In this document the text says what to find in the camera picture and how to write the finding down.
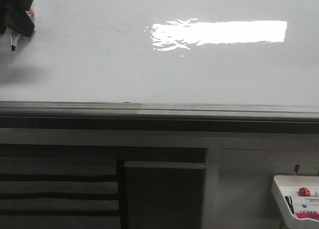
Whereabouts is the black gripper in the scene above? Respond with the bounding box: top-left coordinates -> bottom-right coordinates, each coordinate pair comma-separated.
0,0 -> 35,37

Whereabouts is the white black whiteboard marker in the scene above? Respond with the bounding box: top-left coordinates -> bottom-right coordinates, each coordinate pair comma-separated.
9,9 -> 36,52

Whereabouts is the white glossy whiteboard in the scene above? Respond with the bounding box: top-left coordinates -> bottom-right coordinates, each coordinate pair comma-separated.
0,0 -> 319,106

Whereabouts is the pink whiteboard eraser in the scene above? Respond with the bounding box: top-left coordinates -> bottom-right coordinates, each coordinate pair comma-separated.
295,213 -> 319,221

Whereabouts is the black striped grey cloth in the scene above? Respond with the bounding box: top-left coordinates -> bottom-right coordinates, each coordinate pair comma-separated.
0,157 -> 123,229

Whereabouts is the dark grey panel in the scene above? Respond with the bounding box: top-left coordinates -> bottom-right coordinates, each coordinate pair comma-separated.
124,161 -> 206,229

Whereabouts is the black tray hook left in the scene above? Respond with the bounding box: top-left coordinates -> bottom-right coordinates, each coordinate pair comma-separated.
294,164 -> 300,175

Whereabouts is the black capped white marker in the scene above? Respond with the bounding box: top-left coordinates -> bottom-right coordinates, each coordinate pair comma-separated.
285,196 -> 319,214

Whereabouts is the red capped marker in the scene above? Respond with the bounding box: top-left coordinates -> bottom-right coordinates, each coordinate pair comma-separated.
299,187 -> 319,197

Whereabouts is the white plastic marker tray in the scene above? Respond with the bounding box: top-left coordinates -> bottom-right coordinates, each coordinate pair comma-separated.
271,175 -> 319,229

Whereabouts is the grey whiteboard bottom rail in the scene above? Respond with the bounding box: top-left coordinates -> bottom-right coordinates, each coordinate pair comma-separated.
0,101 -> 319,134

